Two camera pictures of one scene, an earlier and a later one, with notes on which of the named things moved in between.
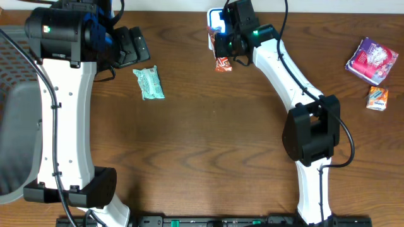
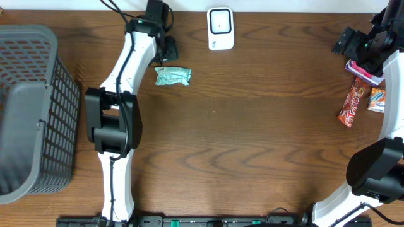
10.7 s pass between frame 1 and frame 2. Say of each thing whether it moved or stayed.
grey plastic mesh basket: stayed
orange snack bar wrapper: moved
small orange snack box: stayed
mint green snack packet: moved
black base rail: stayed
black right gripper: moved
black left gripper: moved
